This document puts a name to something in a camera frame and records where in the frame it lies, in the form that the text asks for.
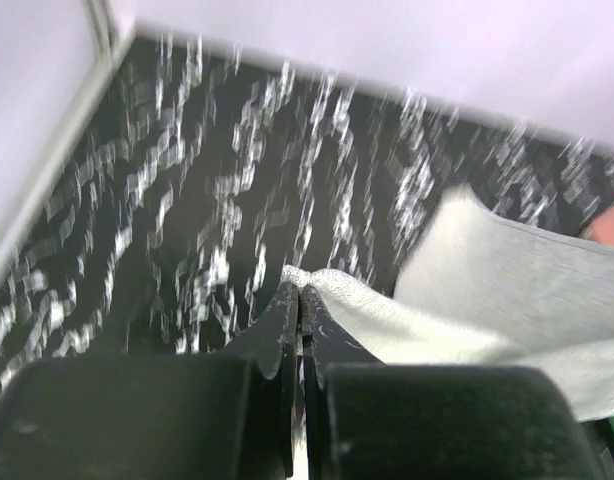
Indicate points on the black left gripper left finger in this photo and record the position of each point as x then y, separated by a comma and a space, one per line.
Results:
223, 415

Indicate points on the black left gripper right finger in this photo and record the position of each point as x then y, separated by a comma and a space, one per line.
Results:
368, 420

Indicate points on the grey cloth napkin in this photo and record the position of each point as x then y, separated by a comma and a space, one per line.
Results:
480, 289

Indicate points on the black marbled table mat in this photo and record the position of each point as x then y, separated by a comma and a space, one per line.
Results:
201, 175

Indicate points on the pink divided tray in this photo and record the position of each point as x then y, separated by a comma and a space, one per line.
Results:
601, 228

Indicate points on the aluminium frame post left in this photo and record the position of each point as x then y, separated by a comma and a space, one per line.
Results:
56, 59

